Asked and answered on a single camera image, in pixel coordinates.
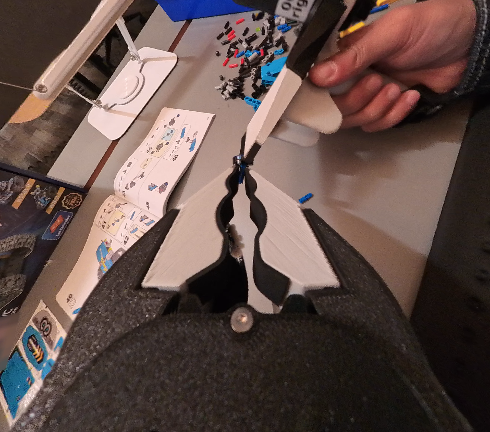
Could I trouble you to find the robot kit box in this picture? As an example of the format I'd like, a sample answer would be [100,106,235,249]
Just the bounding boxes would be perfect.
[0,163,89,320]

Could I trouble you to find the blue sticker sheet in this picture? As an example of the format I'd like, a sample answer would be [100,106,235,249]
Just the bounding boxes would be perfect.
[0,300,73,423]

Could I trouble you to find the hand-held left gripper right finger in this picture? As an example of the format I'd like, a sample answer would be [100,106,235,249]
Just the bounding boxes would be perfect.
[244,167,341,305]

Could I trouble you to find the person's right hand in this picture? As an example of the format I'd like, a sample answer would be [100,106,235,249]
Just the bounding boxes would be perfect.
[308,0,478,133]

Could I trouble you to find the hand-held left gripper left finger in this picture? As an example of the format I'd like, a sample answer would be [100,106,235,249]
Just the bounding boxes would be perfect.
[141,167,236,292]

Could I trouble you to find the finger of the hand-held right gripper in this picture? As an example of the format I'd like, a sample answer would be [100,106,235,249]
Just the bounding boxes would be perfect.
[241,67,304,168]

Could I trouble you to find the instruction booklet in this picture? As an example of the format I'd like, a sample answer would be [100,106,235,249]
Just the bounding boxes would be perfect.
[55,107,216,322]

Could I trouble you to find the white desk lamp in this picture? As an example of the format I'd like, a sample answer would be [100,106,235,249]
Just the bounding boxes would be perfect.
[32,0,179,141]

